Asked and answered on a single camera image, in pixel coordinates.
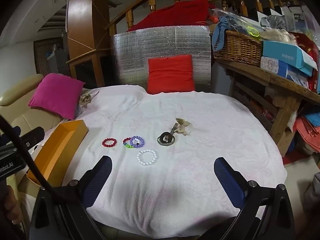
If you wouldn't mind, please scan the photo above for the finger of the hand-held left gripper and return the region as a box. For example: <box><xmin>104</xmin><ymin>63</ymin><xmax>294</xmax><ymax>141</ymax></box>
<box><xmin>19</xmin><ymin>127</ymin><xmax>45</xmax><ymax>154</ymax></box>

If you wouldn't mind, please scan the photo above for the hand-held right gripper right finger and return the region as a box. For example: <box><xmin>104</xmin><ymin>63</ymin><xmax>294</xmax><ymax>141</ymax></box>
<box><xmin>214</xmin><ymin>157</ymin><xmax>296</xmax><ymax>240</ymax></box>

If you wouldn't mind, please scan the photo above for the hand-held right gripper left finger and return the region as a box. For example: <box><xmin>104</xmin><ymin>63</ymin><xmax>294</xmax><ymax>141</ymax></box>
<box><xmin>30</xmin><ymin>155</ymin><xmax>112</xmax><ymax>240</ymax></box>

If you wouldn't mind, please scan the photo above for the orange cardboard box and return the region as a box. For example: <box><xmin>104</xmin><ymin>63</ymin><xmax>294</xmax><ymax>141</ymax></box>
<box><xmin>26</xmin><ymin>120</ymin><xmax>89</xmax><ymax>187</ymax></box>

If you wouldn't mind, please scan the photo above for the white bead bracelet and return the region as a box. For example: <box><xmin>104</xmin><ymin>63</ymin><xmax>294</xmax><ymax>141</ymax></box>
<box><xmin>136</xmin><ymin>149</ymin><xmax>158</xmax><ymax>165</ymax></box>

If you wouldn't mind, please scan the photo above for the purple bead bracelet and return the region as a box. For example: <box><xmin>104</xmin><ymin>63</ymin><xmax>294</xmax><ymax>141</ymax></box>
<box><xmin>130</xmin><ymin>135</ymin><xmax>145</xmax><ymax>147</ymax></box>

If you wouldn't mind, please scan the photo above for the beige hair claw clip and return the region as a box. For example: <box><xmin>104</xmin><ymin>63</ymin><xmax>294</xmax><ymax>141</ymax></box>
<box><xmin>174</xmin><ymin>117</ymin><xmax>191</xmax><ymax>137</ymax></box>

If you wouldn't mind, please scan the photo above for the beige leather sofa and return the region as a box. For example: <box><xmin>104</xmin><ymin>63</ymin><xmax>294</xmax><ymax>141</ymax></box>
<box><xmin>0</xmin><ymin>74</ymin><xmax>63</xmax><ymax>135</ymax></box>

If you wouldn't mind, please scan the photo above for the pink cushion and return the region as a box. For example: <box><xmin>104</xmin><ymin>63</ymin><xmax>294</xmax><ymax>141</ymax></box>
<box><xmin>28</xmin><ymin>73</ymin><xmax>85</xmax><ymax>120</ymax></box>

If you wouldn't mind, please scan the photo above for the white blanket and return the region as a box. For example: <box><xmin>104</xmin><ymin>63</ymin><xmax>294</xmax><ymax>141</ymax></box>
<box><xmin>60</xmin><ymin>85</ymin><xmax>288</xmax><ymax>232</ymax></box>

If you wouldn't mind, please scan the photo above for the dried beige flower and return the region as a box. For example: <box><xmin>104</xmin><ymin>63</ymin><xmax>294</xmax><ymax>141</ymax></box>
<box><xmin>78</xmin><ymin>91</ymin><xmax>99</xmax><ymax>109</ymax></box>

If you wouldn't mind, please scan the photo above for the coral folded cloth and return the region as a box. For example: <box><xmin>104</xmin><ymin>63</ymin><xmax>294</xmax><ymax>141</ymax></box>
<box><xmin>292</xmin><ymin>116</ymin><xmax>320</xmax><ymax>150</ymax></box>

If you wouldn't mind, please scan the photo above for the blue folded cloth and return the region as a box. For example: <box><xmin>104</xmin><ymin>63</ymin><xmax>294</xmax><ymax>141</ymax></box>
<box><xmin>304</xmin><ymin>112</ymin><xmax>320</xmax><ymax>127</ymax></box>

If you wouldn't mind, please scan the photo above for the wooden bench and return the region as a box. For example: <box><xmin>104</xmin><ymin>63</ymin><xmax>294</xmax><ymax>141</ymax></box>
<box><xmin>215</xmin><ymin>57</ymin><xmax>320</xmax><ymax>157</ymax></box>

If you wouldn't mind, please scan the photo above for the white printed box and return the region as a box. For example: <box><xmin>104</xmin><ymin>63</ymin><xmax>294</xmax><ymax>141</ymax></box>
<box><xmin>260</xmin><ymin>56</ymin><xmax>288</xmax><ymax>78</ymax></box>

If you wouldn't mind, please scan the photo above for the small red cushion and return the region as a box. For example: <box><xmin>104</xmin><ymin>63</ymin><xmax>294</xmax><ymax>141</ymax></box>
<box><xmin>147</xmin><ymin>54</ymin><xmax>195</xmax><ymax>95</ymax></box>

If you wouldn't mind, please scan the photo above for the silver foil insulation sheet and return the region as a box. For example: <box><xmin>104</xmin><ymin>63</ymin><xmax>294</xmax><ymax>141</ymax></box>
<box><xmin>111</xmin><ymin>26</ymin><xmax>212</xmax><ymax>93</ymax></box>

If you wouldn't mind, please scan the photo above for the wooden pillar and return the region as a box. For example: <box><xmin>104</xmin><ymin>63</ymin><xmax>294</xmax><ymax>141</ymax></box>
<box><xmin>66</xmin><ymin>0</ymin><xmax>110</xmax><ymax>88</ymax></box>

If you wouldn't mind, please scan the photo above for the wicker basket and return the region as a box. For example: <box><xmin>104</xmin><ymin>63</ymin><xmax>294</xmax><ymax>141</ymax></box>
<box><xmin>212</xmin><ymin>30</ymin><xmax>264</xmax><ymax>67</ymax></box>

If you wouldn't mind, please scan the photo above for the teal cardboard box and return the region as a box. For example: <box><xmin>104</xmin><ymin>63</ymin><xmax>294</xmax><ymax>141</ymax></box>
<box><xmin>262</xmin><ymin>40</ymin><xmax>318</xmax><ymax>77</ymax></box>

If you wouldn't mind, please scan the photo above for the yellow-green plastic item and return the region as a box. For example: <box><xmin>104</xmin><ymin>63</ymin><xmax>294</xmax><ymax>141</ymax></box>
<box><xmin>246</xmin><ymin>25</ymin><xmax>260</xmax><ymax>38</ymax></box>

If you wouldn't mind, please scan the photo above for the cream fluffy cloth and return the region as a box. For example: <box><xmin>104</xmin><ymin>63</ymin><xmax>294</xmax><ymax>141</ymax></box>
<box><xmin>260</xmin><ymin>29</ymin><xmax>298</xmax><ymax>43</ymax></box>

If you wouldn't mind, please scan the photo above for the grey plastic bag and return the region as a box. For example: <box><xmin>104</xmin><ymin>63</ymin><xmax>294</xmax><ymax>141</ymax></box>
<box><xmin>260</xmin><ymin>15</ymin><xmax>288</xmax><ymax>30</ymax></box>

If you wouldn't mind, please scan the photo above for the large red cushion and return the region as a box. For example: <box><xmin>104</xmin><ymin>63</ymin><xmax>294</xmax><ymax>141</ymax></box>
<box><xmin>127</xmin><ymin>0</ymin><xmax>217</xmax><ymax>32</ymax></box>

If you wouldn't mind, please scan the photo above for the clear plastic storage box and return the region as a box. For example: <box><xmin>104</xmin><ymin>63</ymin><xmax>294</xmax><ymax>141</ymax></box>
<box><xmin>281</xmin><ymin>4</ymin><xmax>315</xmax><ymax>33</ymax></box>

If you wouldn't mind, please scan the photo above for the black cable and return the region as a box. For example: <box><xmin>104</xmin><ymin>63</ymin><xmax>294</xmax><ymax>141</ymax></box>
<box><xmin>0</xmin><ymin>115</ymin><xmax>65</xmax><ymax>200</ymax></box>

